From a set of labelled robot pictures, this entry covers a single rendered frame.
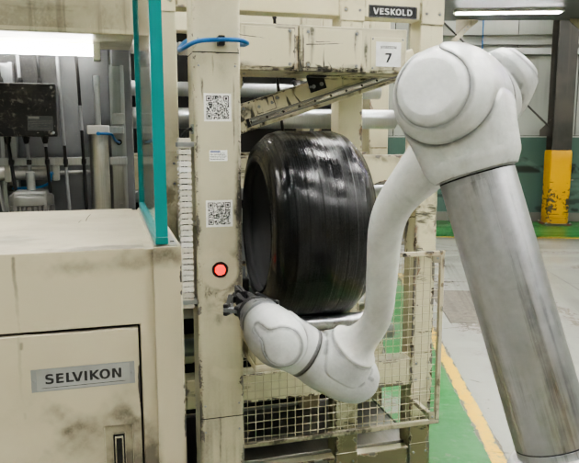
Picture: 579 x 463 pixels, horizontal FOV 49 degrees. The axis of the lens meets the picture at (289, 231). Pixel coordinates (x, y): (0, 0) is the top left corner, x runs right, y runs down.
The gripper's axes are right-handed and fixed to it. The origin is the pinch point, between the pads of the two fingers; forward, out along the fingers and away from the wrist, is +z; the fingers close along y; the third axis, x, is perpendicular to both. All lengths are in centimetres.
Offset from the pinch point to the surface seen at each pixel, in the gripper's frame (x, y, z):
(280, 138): -36.8, -17.4, 27.8
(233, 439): 51, -3, 29
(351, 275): -0.4, -32.7, 11.2
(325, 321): 15.2, -28.9, 21.1
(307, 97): -50, -38, 68
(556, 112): -74, -651, 730
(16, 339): -8, 43, -50
